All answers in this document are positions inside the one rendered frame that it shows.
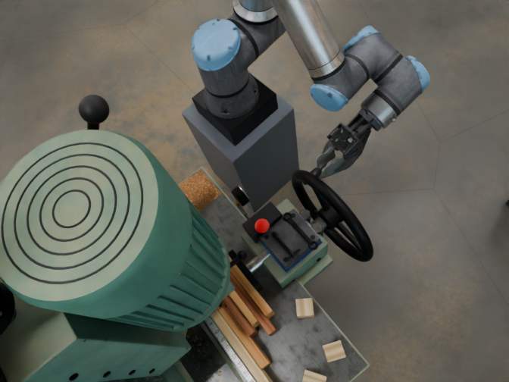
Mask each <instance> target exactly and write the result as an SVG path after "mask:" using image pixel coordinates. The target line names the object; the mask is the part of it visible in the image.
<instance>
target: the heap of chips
mask: <svg viewBox="0 0 509 382"><path fill-rule="evenodd" d="M179 187H180V189H181V190H182V191H183V193H184V194H185V195H186V197H187V198H188V199H189V201H190V202H191V203H192V204H193V205H194V206H195V207H196V209H197V210H198V211H201V210H202V209H203V208H205V207H206V206H207V205H209V204H210V203H211V202H213V201H214V200H215V199H216V198H217V197H218V196H220V195H221V192H220V191H219V190H218V189H217V187H216V186H215V185H214V184H213V183H212V182H211V181H210V180H209V178H208V177H207V176H206V175H205V173H204V172H203V171H202V170H200V171H198V172H197V173H196V174H194V175H193V176H191V177H190V178H188V179H186V180H184V181H183V182H182V183H181V184H180V185H179Z"/></svg>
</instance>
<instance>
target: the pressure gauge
mask: <svg viewBox="0 0 509 382"><path fill-rule="evenodd" d="M231 193H232V194H233V196H234V198H235V199H236V204H237V205H238V206H245V205H246V204H247V203H249V202H250V201H251V200H250V198H249V197H248V196H247V194H246V193H245V192H244V190H243V189H242V188H241V187H240V186H237V187H236V188H234V189H233V190H232V191H231Z"/></svg>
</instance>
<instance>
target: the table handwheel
mask: <svg viewBox="0 0 509 382"><path fill-rule="evenodd" d="M302 182H304V183H306V184H307V185H308V186H310V187H312V189H313V191H314V192H315V194H316V196H317V198H318V200H319V202H320V204H321V207H322V208H321V209H320V210H319V211H318V210H317V208H316V206H315V205H314V203H313V202H312V201H311V199H310V197H309V196H308V194H307V192H306V191H305V189H304V186H303V183H302ZM292 186H293V188H294V191H295V193H296V195H297V197H298V199H299V200H300V202H301V204H302V205H303V206H304V208H305V209H307V210H308V211H310V213H311V217H312V219H313V221H312V222H311V225H312V224H313V223H316V222H319V223H321V224H322V225H323V232H324V233H325V234H326V235H327V236H328V237H329V238H330V239H331V240H332V241H333V242H334V243H335V244H336V245H337V246H338V247H339V248H340V249H341V250H342V251H343V252H345V253H346V254H348V255H349V256H351V257H352V258H354V259H356V260H358V261H362V262H366V261H369V260H371V258H372V257H373V245H372V243H371V241H370V238H369V236H368V234H367V232H366V230H365V229H364V227H363V226H362V224H361V222H360V221H359V220H358V218H357V217H356V216H355V214H354V213H353V211H352V210H351V209H350V208H349V207H348V206H347V205H346V204H345V202H344V201H343V200H342V199H341V198H340V197H339V196H338V195H337V194H336V193H335V192H334V191H333V190H332V189H331V188H330V187H329V186H328V185H327V184H326V183H324V182H323V181H322V180H321V179H320V178H319V177H317V176H315V175H314V174H312V173H310V172H308V171H304V170H297V171H295V172H294V173H293V174H292ZM343 221H344V222H345V223H346V224H347V226H348V227H349V229H350V230H351V232H352V233H353V234H354V236H355V237H354V236H353V235H352V234H351V232H350V231H349V230H348V229H347V228H346V227H345V226H344V225H343V223H342V222H343ZM335 227H337V228H338V229H339V230H340V231H341V232H342V233H343V234H344V235H345V236H346V237H347V238H348V239H349V240H350V241H351V243H352V244H353V245H354V246H355V247H354V246H353V245H352V244H350V243H349V242H348V241H347V240H345V239H344V238H343V237H342V236H341V235H340V234H339V233H338V232H337V231H336V230H335V229H334V228H335Z"/></svg>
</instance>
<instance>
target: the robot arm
mask: <svg viewBox="0 0 509 382"><path fill-rule="evenodd" d="M285 31H287V33H288V34H289V36H290V38H291V40H292V42H293V44H294V45H295V47H296V49H297V51H298V53H299V54H300V56H301V59H302V60H303V62H304V64H305V66H306V68H307V69H308V71H309V74H310V76H311V79H312V80H313V82H314V84H313V85H312V86H311V88H310V93H311V97H312V98H313V100H314V101H315V102H316V103H317V104H318V105H319V106H320V107H322V108H324V109H326V110H328V111H339V110H340V109H341V108H342V107H344V106H345V105H347V104H348V101H349V100H350V99H351V98H352V97H353V96H354V95H355V94H356V93H357V92H358V90H359V89H360V88H361V87H362V86H363V85H364V84H365V83H366V82H367V81H368V80H369V79H371V80H372V81H373V82H374V83H375V84H376V85H377V86H378V87H377V88H376V89H375V90H374V91H373V92H372V93H371V94H370V95H369V96H368V97H367V98H366V99H365V100H364V101H363V102H362V103H361V108H362V109H361V110H360V111H359V112H358V114H357V115H356V116H355V117H354V118H353V119H352V120H351V121H350V122H349V123H348V124H347V125H346V126H345V125H344V124H343V123H342V122H340V123H339V124H338V125H337V126H336V127H335V128H334V129H333V130H332V131H331V132H330V134H331V133H332V132H333V131H334V130H335V129H336V128H337V127H338V129H337V130H336V131H335V132H334V133H333V134H332V135H330V134H329V135H328V136H327V138H328V139H329V141H328V142H327V143H326V145H325V146H324V149H323V153H322V154H320V155H319V156H318V157H317V159H316V162H317V164H316V166H315V167H316V168H320V169H321V170H323V168H324V167H326V165H327V163H328V162H329V161H331V160H333V159H334V158H335V156H336V154H335V150H336V151H340V152H341V153H342V154H343V156H342V157H341V158H335V159H334V160H333V163H332V164H329V165H328V166H327V167H326V168H325V170H324V171H322V173H321V175H320V176H319V178H324V177H328V176H331V175H333V174H337V173H338V172H340V171H343V170H345V169H348V168H349V167H351V166H352V165H353V164H354V162H355V161H356V160H357V159H358V158H359V156H360V155H361V154H362V152H363V150H364V147H365V145H366V142H367V140H368V137H369V135H370V132H371V130H370V129H371V128H373V129H374V130H376V131H379V130H380V129H381V128H387V126H388V125H390V123H391V122H396V118H397V116H399V115H400V113H402V112H403V110H405V109H406V107H407V106H409V105H410V104H411V103H412V102H413V101H414V100H415V99H416V98H417V97H418V96H419V95H421V94H422V93H423V91H424V89H425V88H426V87H428V85H429V84H430V76H429V73H428V71H427V70H426V68H425V67H424V66H423V65H422V64H421V63H420V62H419V61H418V60H417V59H416V58H414V57H412V56H407V57H405V58H404V57H403V55H402V54H401V53H399V52H398V51H397V50H396V49H395V48H394V47H393V46H392V45H391V44H390V43H389V42H388V41H387V40H386V39H385V38H384V37H383V36H382V35H381V32H379V31H377V30H375V29H374V28H373V27H372V26H366V27H365V28H363V29H362V30H361V31H359V32H358V33H357V34H356V35H355V36H354V37H353V38H352V39H351V40H350V41H349V42H348V43H347V44H346V45H345V46H344V48H343V53H344V54H342V53H341V51H340V49H339V47H338V45H337V43H336V40H335V38H334V36H333V34H332V32H331V30H330V28H329V26H328V24H327V22H326V19H325V17H324V16H323V13H322V11H321V10H320V7H319V5H318V3H317V0H233V14H231V15H230V16H229V17H228V18H227V19H221V20H218V19H213V20H209V21H208V22H206V23H203V24H202V25H201V26H200V27H199V28H198V30H196V31H195V33H194V35H193V37H192V53H193V58H194V60H195V63H196V65H197V67H198V70H199V73H200V75H201V78H202V80H203V83H204V85H205V91H204V101H205V104H206V106H207V108H208V110H209V112H210V113H212V114H213V115H215V116H217V117H220V118H225V119H232V118H237V117H241V116H242V115H244V114H247V113H248V112H250V110H251V109H253V107H254V106H255V105H256V103H257V101H258V96H259V92H258V85H257V83H256V81H255V79H254V78H253V77H252V76H251V75H250V74H249V73H248V67H249V66H250V65H251V64H252V63H253V62H254V61H255V60H256V59H257V58H258V57H259V56H260V55H261V54H263V53H264V52H265V51H266V50H267V49H268V48H269V47H270V46H271V45H272V44H273V43H274V42H275V41H276V40H277V39H278V38H280V37H281V35H283V34H284V33H285Z"/></svg>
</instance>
